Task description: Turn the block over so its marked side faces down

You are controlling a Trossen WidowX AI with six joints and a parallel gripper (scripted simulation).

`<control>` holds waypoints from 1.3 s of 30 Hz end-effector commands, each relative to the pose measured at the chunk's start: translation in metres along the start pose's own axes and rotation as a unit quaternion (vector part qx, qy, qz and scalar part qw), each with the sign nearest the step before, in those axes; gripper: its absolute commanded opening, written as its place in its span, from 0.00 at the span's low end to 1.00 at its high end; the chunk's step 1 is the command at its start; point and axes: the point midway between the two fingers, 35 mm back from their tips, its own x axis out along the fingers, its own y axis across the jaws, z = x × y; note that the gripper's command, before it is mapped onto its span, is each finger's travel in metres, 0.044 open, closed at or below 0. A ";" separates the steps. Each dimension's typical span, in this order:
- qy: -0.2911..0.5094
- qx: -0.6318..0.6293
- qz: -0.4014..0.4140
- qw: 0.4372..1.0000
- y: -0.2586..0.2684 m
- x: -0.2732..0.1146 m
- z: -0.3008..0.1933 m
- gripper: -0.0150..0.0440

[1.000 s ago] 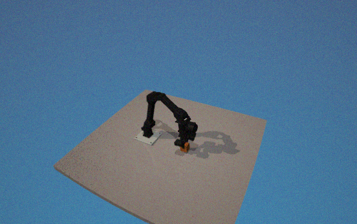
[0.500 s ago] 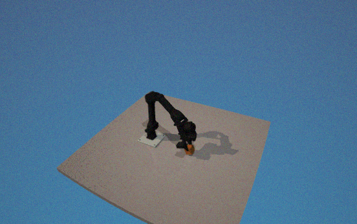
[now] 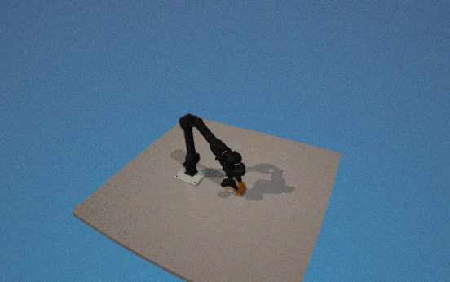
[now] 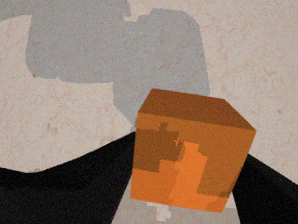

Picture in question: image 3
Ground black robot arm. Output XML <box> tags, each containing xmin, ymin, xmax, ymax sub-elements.
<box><xmin>179</xmin><ymin>113</ymin><xmax>245</xmax><ymax>178</ymax></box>

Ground orange block with dark square mark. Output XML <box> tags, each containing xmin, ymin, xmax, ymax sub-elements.
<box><xmin>233</xmin><ymin>182</ymin><xmax>247</xmax><ymax>195</ymax></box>

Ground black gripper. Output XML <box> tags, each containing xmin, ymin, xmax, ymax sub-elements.
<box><xmin>221</xmin><ymin>165</ymin><xmax>242</xmax><ymax>190</ymax></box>

